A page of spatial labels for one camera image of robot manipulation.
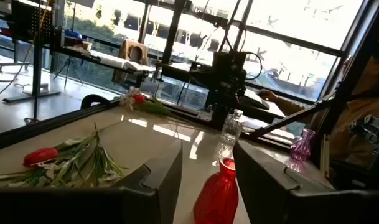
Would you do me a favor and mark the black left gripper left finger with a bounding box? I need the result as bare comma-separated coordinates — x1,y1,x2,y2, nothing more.
113,139,184,224

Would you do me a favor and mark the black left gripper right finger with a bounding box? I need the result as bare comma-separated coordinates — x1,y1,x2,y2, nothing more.
232,139,335,224

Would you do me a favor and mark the white artificial flower spray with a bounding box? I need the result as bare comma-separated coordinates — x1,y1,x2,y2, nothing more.
36,123,130,189
119,86,143,112
0,161,84,189

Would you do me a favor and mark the red artificial tulip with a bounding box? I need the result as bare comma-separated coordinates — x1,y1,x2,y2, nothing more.
22,132,98,169
131,93,173,118

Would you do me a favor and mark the red ribbed glass vase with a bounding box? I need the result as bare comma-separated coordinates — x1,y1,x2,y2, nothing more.
193,157,240,224

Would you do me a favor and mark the small purple glass vase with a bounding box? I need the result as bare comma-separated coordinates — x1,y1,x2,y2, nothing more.
289,128,316,162

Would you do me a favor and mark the clear crystal glass vase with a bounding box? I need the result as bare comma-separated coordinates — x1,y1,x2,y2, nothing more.
214,108,245,162

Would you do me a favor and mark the black keyboard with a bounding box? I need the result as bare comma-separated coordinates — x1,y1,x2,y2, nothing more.
238,88,271,110

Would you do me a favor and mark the cluttered background desk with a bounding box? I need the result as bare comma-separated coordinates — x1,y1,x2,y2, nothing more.
57,43,157,88

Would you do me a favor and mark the person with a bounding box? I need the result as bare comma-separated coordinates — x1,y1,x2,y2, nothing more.
256,42,379,175

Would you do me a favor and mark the black tripod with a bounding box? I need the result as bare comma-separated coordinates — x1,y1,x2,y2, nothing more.
53,2,83,89

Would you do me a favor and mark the black pegboard stand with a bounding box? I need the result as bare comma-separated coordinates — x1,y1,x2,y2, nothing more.
2,0,62,104

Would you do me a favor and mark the black frame handle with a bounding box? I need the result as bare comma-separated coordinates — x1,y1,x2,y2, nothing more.
80,93,111,110

